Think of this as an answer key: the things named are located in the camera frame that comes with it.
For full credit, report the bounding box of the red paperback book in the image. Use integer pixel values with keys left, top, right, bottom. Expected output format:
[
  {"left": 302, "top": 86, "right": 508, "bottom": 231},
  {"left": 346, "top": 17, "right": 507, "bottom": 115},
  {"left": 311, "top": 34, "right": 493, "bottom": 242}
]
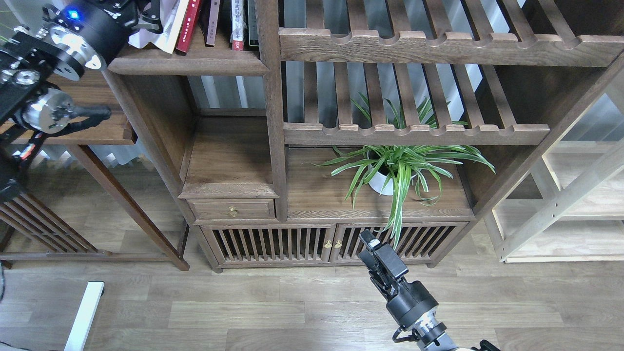
[{"left": 175, "top": 0, "right": 202, "bottom": 56}]

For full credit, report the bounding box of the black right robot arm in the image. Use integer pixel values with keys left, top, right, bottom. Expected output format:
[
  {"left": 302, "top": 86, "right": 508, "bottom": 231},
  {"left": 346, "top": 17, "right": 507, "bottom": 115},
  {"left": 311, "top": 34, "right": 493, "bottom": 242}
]
[{"left": 358, "top": 230, "right": 461, "bottom": 351}]

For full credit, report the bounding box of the dark slatted wooden rack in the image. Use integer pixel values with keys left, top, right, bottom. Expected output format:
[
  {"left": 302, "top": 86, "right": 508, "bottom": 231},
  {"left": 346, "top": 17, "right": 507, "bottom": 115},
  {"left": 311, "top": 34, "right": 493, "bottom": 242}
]
[{"left": 1, "top": 175, "right": 189, "bottom": 271}]

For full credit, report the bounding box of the dark upright book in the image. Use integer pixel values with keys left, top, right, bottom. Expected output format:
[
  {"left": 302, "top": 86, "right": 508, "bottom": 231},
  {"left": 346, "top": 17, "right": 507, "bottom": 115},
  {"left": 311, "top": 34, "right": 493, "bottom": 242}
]
[{"left": 247, "top": 0, "right": 259, "bottom": 49}]

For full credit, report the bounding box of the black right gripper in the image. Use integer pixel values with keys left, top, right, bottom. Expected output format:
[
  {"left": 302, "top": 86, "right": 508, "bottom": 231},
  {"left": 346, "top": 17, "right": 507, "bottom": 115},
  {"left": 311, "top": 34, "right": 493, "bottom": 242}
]
[{"left": 358, "top": 230, "right": 438, "bottom": 331}]

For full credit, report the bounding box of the white plant pot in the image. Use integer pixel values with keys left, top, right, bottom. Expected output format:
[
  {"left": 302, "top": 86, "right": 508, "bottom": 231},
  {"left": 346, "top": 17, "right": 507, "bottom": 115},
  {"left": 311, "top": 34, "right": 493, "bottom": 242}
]
[{"left": 368, "top": 166, "right": 394, "bottom": 196}]

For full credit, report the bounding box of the white lavender paperback book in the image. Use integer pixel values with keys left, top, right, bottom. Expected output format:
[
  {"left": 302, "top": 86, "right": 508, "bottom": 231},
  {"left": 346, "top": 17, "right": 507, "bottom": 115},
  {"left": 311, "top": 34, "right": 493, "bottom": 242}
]
[{"left": 128, "top": 0, "right": 178, "bottom": 48}]

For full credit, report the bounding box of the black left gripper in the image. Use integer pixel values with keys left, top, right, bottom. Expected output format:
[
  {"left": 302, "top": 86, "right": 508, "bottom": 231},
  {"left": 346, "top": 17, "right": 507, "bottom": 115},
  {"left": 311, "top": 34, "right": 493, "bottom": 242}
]
[{"left": 42, "top": 0, "right": 163, "bottom": 81}]

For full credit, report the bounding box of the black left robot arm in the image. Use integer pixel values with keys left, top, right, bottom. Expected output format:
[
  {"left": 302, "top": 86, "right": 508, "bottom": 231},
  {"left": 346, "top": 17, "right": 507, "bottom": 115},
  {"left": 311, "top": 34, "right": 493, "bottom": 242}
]
[{"left": 0, "top": 0, "right": 163, "bottom": 203}]

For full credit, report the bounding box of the dark wooden bookshelf cabinet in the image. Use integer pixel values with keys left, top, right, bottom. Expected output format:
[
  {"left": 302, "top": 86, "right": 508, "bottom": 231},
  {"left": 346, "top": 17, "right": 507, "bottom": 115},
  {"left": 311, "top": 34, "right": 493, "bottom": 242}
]
[{"left": 103, "top": 0, "right": 623, "bottom": 271}]

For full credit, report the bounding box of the yellow-green cover book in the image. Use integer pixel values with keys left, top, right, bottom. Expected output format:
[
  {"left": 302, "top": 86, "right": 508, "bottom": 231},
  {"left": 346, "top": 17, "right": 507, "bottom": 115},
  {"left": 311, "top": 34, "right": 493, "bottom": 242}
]
[{"left": 153, "top": 0, "right": 189, "bottom": 54}]

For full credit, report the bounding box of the white red upright book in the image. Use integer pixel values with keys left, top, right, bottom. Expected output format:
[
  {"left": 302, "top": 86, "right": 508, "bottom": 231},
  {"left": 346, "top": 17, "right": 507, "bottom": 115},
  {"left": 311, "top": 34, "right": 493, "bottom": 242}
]
[{"left": 231, "top": 0, "right": 247, "bottom": 51}]

